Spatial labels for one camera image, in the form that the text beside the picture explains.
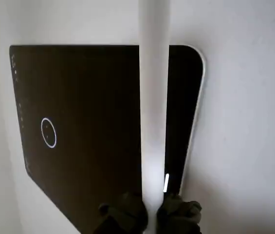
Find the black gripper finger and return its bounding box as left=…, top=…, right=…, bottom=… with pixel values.
left=97, top=191, right=150, bottom=234
left=155, top=193, right=203, bottom=234

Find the white stylus pen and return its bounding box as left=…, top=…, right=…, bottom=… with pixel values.
left=138, top=0, right=170, bottom=234

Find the black tablet with lit screen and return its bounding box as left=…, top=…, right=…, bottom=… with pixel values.
left=9, top=44, right=206, bottom=234

